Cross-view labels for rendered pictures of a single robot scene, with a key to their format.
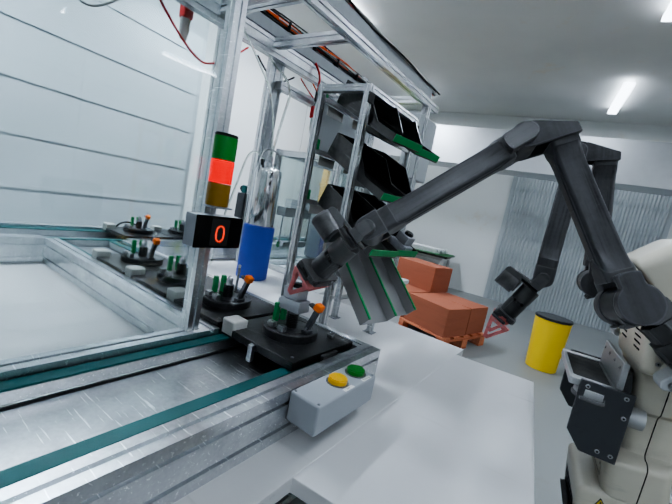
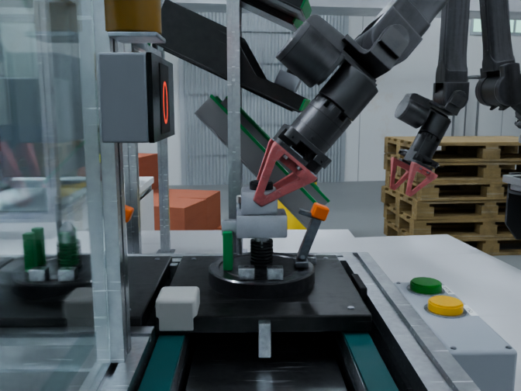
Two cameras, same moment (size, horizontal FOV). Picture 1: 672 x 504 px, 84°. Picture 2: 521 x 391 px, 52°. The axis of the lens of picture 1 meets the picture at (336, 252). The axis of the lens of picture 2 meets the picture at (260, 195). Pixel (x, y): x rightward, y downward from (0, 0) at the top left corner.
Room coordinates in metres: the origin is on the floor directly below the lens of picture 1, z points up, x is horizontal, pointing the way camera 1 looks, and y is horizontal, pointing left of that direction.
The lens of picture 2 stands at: (0.36, 0.47, 1.20)
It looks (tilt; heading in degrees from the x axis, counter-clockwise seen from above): 10 degrees down; 325
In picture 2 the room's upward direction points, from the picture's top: straight up
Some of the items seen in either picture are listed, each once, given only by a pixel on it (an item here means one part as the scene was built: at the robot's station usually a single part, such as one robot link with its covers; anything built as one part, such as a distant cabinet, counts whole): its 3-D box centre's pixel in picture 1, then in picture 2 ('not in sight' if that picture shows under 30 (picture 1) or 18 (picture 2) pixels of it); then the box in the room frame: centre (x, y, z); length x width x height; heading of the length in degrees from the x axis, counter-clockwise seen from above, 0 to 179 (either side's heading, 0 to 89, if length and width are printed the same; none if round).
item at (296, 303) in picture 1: (293, 295); (253, 208); (0.92, 0.09, 1.07); 0.08 x 0.04 x 0.07; 56
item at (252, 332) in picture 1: (289, 336); (261, 287); (0.91, 0.08, 0.96); 0.24 x 0.24 x 0.02; 56
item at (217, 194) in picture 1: (217, 194); (131, 5); (0.82, 0.28, 1.29); 0.05 x 0.05 x 0.05
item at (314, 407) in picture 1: (334, 395); (443, 333); (0.72, -0.05, 0.93); 0.21 x 0.07 x 0.06; 146
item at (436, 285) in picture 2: (355, 372); (426, 288); (0.78, -0.09, 0.96); 0.04 x 0.04 x 0.02
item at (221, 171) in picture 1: (221, 171); not in sight; (0.82, 0.28, 1.34); 0.05 x 0.05 x 0.05
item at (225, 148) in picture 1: (224, 148); not in sight; (0.82, 0.28, 1.39); 0.05 x 0.05 x 0.05
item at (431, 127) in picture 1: (405, 200); not in sight; (2.66, -0.41, 1.43); 0.30 x 0.09 x 1.13; 146
